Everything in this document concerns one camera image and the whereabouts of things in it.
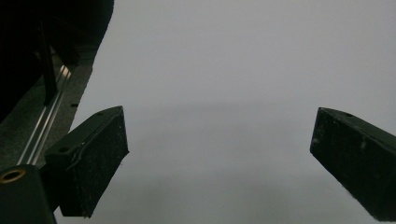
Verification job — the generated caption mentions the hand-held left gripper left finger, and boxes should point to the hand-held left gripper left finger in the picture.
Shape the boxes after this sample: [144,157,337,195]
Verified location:
[39,105,130,218]

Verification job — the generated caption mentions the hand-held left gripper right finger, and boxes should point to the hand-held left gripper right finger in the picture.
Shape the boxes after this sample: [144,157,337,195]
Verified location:
[309,106,396,223]

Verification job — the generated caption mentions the aluminium frame rail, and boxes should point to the aluminium frame rail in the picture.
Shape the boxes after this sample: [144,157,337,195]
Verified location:
[17,63,73,166]

